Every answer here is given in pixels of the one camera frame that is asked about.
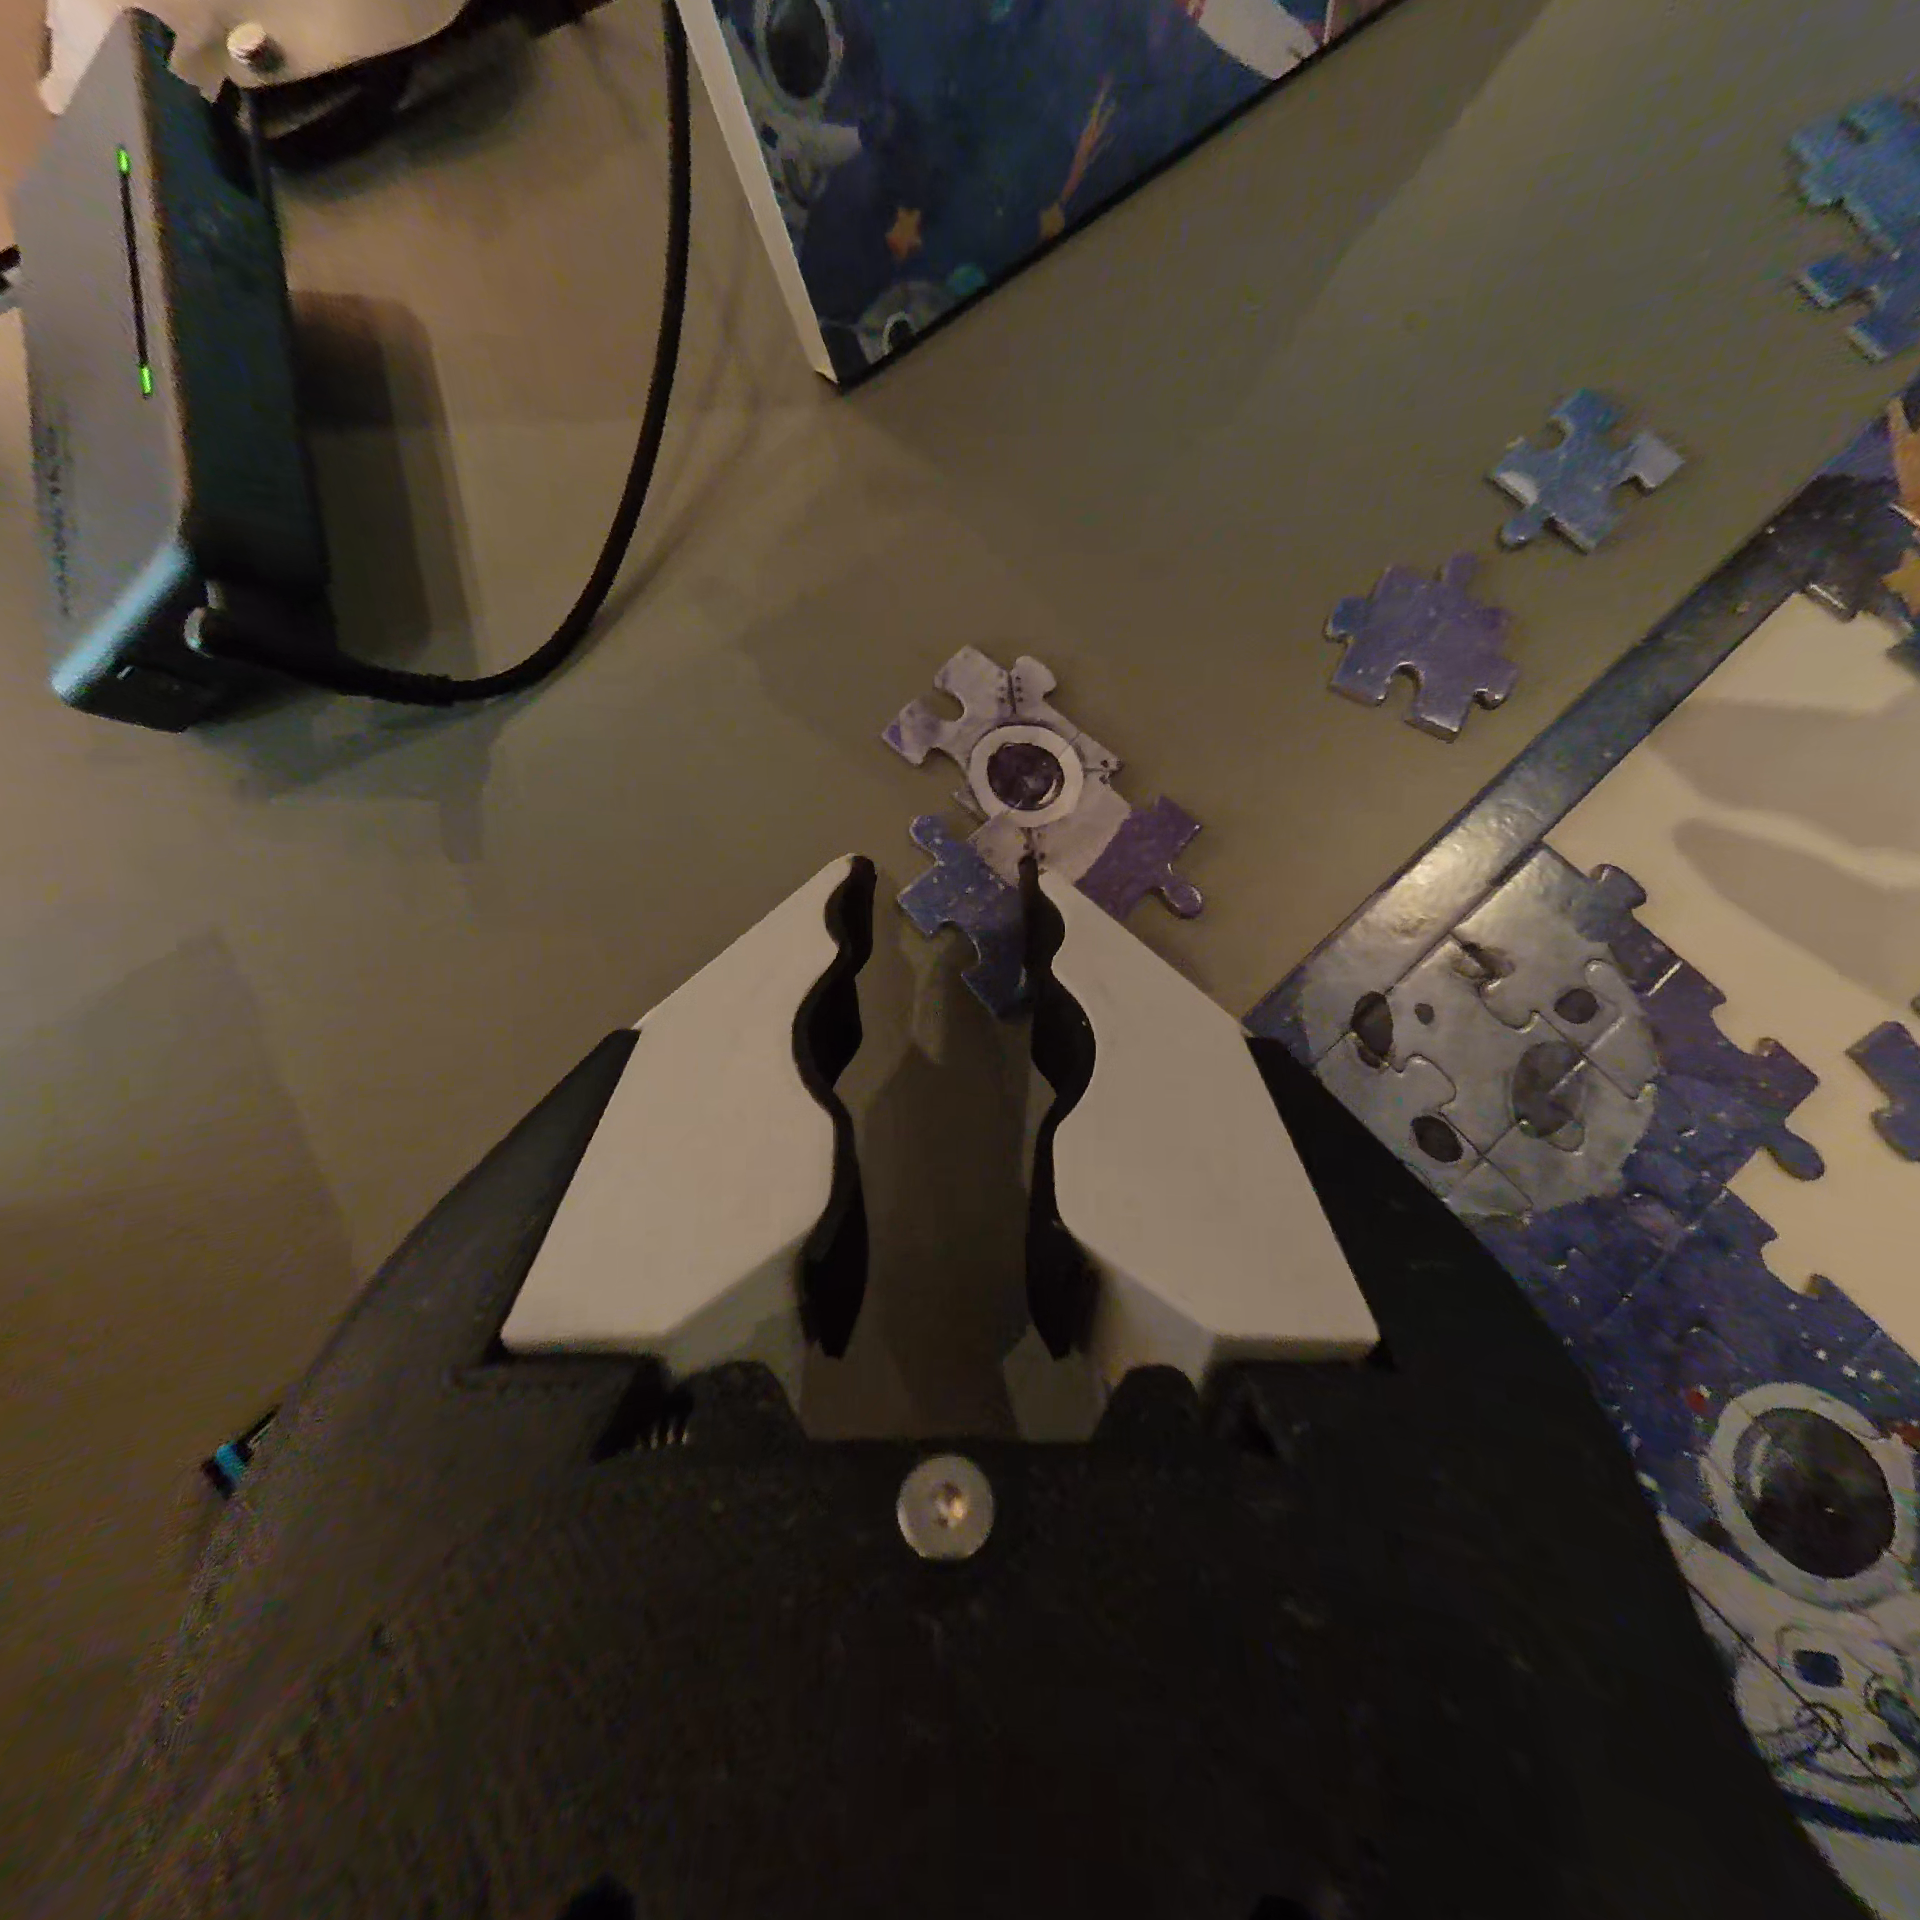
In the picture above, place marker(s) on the illustrated animal puzzle box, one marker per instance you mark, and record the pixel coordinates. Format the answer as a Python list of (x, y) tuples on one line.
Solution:
[(976, 146)]

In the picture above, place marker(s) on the pale plastic mount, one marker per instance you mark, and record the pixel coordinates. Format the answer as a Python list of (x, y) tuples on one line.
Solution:
[(343, 22)]

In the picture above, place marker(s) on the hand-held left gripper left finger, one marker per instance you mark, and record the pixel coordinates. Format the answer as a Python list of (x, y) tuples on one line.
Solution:
[(662, 1201)]

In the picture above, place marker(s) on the space jigsaw puzzle board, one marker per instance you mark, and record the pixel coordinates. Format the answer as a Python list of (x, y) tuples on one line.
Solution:
[(1575, 1126)]

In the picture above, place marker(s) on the black power adapter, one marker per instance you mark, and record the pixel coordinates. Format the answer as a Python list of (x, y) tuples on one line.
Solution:
[(122, 376)]

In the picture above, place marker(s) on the joined planet puzzle pieces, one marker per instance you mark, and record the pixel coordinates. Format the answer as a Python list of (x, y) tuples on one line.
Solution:
[(1894, 1091)]

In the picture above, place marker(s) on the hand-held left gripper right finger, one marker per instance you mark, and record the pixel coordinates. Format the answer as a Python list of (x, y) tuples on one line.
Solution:
[(1213, 1201)]

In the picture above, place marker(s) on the row of puzzle pieces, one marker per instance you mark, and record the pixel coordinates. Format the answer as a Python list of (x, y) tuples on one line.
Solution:
[(1423, 644)]

